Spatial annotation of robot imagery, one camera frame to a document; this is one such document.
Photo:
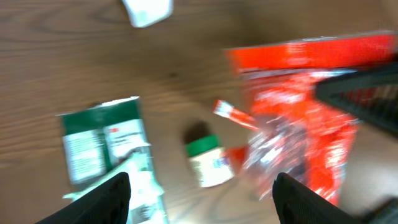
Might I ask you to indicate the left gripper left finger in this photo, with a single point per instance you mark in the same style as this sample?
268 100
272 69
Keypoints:
107 203

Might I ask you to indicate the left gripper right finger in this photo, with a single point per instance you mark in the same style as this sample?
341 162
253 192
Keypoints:
297 204

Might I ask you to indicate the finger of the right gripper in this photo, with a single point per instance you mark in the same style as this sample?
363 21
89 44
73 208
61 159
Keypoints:
370 95

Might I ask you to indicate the green 3M gloves package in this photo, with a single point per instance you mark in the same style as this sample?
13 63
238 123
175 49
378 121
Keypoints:
100 138

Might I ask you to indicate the red snack bag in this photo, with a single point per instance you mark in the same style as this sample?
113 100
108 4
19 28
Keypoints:
297 133

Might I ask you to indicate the green lid jar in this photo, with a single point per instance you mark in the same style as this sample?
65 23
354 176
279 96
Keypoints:
209 161

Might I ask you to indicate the red instant coffee stick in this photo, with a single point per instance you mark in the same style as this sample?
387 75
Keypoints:
224 109

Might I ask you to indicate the pale green wipes pack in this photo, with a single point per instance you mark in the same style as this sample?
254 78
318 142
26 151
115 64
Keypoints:
145 205

